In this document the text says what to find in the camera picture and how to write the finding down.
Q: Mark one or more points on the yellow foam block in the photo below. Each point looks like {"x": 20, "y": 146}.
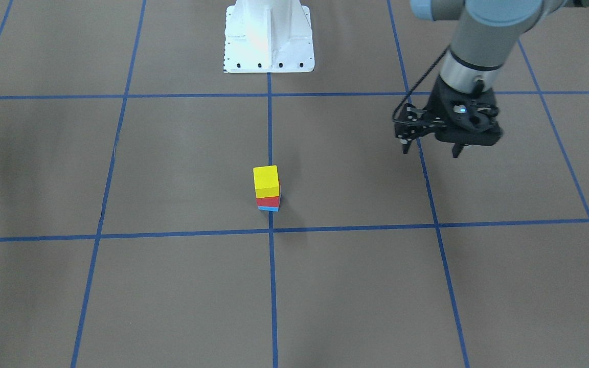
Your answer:
{"x": 266, "y": 181}

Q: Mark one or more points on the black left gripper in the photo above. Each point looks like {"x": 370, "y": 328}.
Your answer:
{"x": 438, "y": 106}

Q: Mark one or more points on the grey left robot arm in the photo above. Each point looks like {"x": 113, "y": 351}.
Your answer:
{"x": 483, "y": 39}

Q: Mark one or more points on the blue foam block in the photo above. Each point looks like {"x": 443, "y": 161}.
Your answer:
{"x": 269, "y": 208}

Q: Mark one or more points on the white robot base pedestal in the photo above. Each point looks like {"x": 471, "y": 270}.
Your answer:
{"x": 268, "y": 37}

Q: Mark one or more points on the red foam block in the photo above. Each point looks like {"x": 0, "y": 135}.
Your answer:
{"x": 269, "y": 202}

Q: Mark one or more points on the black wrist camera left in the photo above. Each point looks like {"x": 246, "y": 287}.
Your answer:
{"x": 474, "y": 124}

